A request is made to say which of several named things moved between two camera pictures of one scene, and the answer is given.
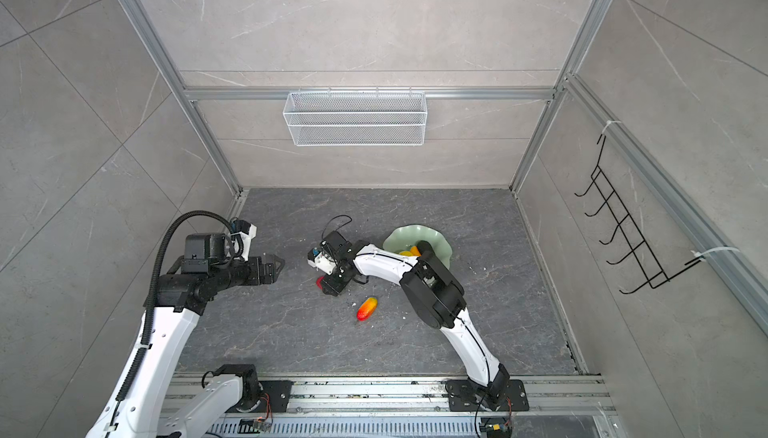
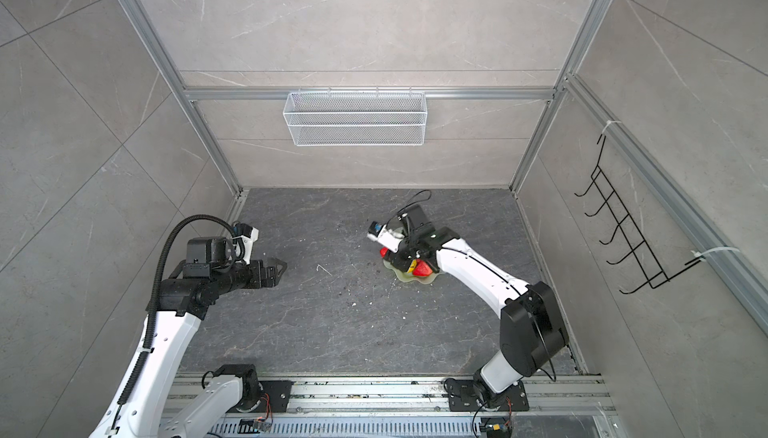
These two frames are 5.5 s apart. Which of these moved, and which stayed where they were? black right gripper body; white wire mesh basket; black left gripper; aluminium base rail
Moved: black right gripper body
Stayed: aluminium base rail; white wire mesh basket; black left gripper
